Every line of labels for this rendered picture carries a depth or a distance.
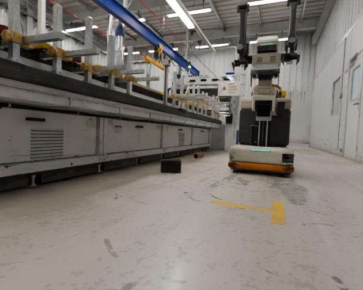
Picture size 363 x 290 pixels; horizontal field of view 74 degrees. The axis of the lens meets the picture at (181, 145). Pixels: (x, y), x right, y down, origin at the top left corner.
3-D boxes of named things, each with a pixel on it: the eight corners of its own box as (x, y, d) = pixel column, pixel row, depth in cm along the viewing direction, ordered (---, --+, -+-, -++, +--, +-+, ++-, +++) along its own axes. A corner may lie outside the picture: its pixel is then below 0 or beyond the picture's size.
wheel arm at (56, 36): (64, 42, 114) (64, 33, 113) (58, 39, 111) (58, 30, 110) (2, 50, 129) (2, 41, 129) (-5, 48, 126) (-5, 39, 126)
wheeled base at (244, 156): (236, 162, 313) (237, 143, 312) (290, 167, 290) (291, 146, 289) (226, 168, 250) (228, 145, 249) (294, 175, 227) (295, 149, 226)
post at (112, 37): (113, 97, 190) (115, 35, 187) (111, 96, 186) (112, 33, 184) (110, 98, 191) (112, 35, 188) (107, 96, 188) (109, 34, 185)
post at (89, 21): (91, 89, 166) (93, 18, 164) (87, 88, 163) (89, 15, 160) (87, 89, 167) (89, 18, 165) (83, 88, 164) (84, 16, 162)
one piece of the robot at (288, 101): (239, 152, 304) (244, 86, 299) (287, 156, 284) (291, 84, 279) (235, 154, 272) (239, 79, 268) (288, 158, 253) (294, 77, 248)
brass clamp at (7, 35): (35, 49, 125) (35, 39, 125) (8, 39, 113) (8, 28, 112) (27, 50, 127) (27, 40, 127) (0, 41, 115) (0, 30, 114)
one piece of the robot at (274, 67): (250, 87, 251) (252, 67, 250) (279, 87, 241) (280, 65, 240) (249, 84, 236) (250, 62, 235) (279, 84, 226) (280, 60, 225)
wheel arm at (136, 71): (144, 75, 183) (144, 69, 183) (142, 73, 180) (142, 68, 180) (98, 77, 199) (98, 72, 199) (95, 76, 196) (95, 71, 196)
